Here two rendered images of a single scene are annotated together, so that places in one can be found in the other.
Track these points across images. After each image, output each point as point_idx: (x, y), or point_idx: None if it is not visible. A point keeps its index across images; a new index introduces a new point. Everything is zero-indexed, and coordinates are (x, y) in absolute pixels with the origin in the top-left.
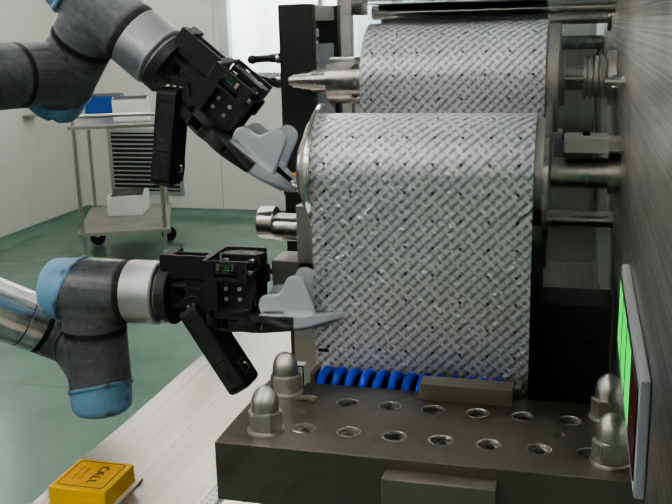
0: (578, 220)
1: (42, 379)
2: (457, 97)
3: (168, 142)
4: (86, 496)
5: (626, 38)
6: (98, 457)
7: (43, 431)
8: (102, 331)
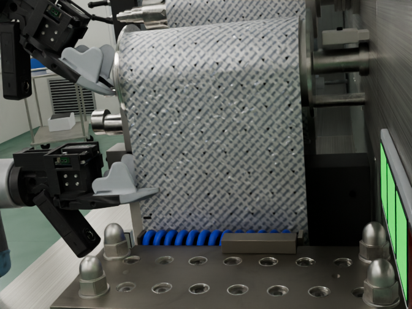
0: (338, 101)
1: (10, 237)
2: (240, 16)
3: (13, 65)
4: None
5: None
6: None
7: (10, 271)
8: None
